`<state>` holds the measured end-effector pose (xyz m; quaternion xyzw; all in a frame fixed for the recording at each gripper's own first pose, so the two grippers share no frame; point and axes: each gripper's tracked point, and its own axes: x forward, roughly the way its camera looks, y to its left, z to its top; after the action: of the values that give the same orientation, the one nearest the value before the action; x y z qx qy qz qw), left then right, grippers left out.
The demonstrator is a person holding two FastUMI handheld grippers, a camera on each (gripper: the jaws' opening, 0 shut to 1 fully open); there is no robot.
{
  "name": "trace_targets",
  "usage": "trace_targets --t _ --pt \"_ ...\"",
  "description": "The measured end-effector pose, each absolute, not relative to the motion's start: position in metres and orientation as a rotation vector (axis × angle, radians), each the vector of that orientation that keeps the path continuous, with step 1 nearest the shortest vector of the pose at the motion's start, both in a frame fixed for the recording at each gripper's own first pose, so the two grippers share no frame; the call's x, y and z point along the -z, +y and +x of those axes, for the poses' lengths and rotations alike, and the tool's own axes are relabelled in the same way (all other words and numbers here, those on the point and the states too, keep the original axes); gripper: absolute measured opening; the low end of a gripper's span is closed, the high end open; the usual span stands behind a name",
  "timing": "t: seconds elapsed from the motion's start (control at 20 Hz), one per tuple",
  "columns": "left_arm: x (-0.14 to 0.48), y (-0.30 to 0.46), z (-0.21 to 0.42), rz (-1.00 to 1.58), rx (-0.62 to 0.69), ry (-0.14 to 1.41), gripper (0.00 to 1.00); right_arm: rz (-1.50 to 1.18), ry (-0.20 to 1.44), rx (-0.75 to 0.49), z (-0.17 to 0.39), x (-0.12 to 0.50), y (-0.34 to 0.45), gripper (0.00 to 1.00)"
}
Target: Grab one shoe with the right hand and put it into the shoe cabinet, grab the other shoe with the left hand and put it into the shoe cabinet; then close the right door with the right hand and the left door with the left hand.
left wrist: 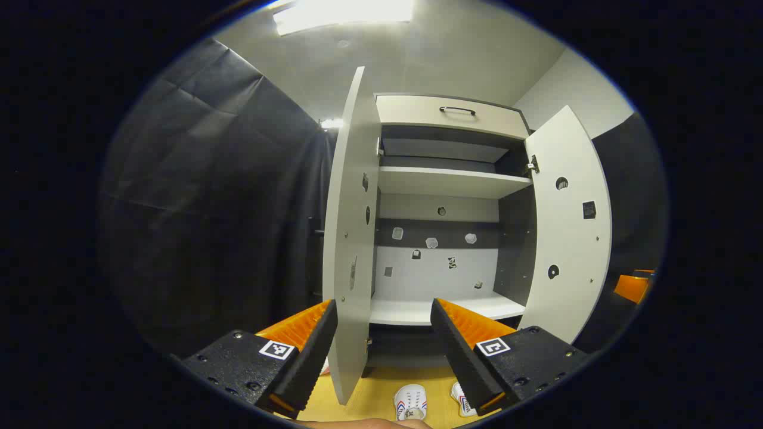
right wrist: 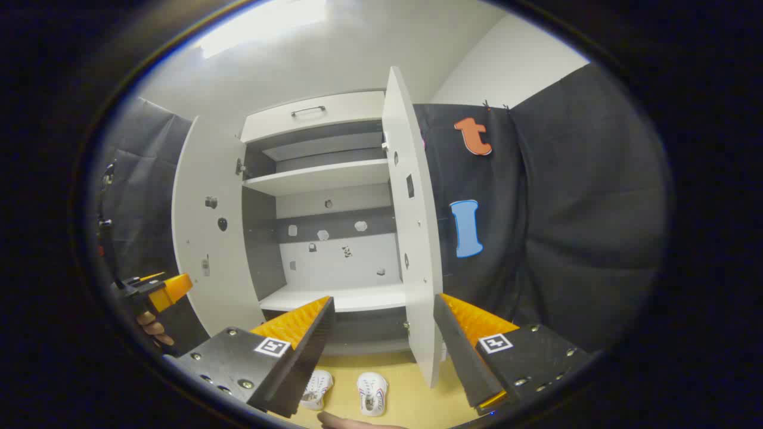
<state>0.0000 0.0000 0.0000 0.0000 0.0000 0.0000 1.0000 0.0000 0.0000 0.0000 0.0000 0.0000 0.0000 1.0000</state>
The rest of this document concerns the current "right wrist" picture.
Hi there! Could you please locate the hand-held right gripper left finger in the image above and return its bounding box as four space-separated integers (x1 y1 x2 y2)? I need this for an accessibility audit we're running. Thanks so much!
164 296 336 418

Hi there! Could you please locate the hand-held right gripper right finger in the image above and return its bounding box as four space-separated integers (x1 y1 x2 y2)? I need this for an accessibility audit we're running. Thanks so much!
433 293 594 416

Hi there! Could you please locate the white striped shoe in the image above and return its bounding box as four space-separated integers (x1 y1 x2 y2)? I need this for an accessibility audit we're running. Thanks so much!
356 372 388 416
300 369 334 411

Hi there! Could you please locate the white cabinet door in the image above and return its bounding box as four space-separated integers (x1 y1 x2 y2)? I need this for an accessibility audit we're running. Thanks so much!
381 66 445 389
172 115 267 337

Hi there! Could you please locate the white shoe cabinet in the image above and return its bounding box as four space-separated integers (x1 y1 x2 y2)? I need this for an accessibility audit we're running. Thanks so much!
240 89 413 357

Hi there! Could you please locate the white cabinet drawer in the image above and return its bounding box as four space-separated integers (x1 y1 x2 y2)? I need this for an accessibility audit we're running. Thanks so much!
241 91 387 142

